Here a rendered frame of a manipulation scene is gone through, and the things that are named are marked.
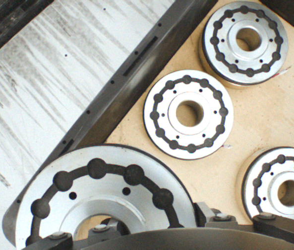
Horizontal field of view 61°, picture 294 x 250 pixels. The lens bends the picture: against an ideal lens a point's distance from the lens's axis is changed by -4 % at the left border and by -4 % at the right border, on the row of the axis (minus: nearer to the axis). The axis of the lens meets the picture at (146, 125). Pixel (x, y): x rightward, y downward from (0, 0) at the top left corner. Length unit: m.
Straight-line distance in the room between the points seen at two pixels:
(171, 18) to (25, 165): 0.37
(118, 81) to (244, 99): 0.18
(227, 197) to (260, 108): 0.12
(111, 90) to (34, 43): 0.32
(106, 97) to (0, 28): 0.90
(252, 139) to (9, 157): 0.40
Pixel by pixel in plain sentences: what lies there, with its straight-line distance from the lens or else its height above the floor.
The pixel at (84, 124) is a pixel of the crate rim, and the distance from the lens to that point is 0.23.
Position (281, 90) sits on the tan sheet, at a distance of 0.37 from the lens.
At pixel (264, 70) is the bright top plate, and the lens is 0.33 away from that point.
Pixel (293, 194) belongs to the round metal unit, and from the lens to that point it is 0.35.
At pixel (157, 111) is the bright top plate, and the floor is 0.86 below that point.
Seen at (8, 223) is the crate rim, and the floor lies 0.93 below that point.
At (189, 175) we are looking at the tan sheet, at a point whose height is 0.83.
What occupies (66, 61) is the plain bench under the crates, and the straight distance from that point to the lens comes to 0.50.
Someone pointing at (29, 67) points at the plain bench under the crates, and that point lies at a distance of 0.52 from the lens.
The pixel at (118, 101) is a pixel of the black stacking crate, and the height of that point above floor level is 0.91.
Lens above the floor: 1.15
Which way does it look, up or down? 86 degrees down
